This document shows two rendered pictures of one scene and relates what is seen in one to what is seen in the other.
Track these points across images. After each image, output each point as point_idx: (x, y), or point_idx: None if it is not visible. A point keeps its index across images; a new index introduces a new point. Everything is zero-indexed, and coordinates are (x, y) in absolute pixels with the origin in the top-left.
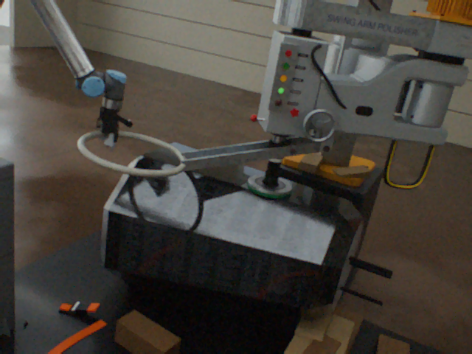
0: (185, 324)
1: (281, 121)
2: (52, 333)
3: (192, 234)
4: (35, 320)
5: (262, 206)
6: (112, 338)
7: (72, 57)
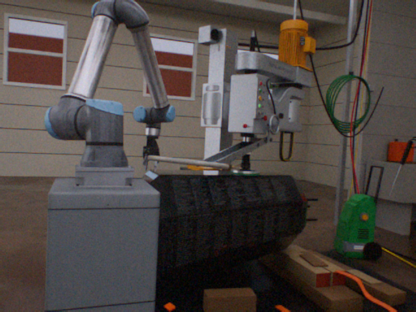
0: None
1: (258, 125)
2: None
3: (231, 211)
4: None
5: (255, 181)
6: None
7: (163, 91)
